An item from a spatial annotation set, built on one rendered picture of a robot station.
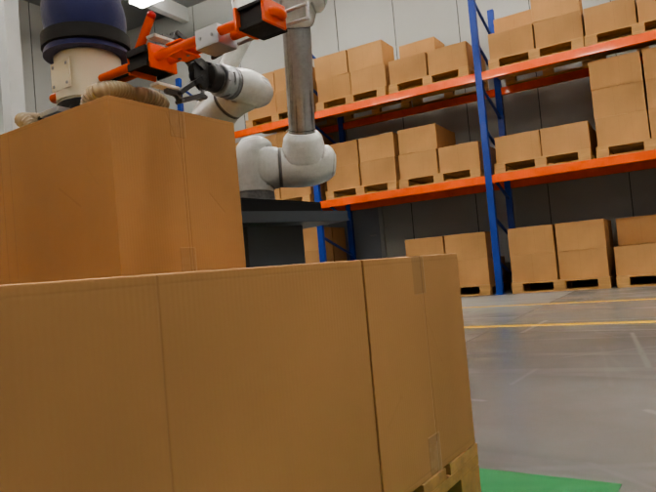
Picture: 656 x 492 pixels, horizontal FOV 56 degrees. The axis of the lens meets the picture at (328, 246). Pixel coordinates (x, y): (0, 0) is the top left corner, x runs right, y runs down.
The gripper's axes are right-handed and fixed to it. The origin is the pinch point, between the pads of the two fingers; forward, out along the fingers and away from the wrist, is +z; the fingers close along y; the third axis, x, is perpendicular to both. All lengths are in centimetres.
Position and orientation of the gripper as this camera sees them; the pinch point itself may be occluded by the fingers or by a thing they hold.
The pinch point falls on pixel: (157, 61)
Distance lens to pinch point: 162.0
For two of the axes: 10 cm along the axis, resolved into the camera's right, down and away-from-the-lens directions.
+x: -8.3, 0.9, 5.5
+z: -5.5, 0.2, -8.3
